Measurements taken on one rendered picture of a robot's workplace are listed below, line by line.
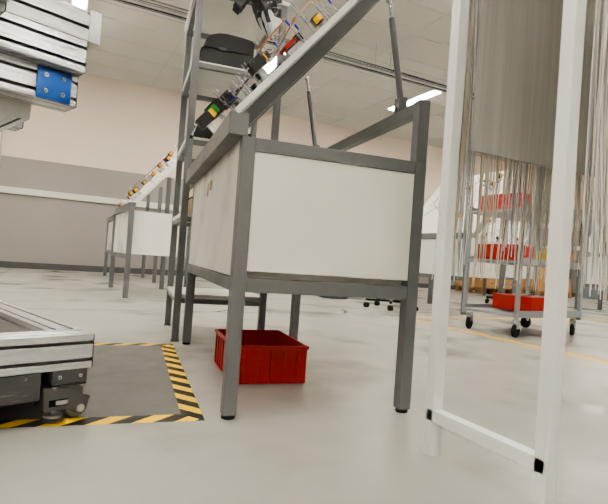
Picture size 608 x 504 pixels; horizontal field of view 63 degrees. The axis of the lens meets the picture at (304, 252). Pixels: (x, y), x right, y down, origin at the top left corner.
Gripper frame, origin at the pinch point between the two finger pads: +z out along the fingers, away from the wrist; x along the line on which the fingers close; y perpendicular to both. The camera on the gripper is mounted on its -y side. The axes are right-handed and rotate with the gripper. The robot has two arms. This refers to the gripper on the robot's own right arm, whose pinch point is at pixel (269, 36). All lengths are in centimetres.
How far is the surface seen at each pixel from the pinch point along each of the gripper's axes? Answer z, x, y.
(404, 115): 40, -16, 30
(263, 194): 50, -21, -29
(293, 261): 71, -21, -27
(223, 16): -60, 122, 35
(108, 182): -88, 750, -16
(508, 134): 58, -53, 32
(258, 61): 6.8, 0.8, -6.5
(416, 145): 51, -24, 24
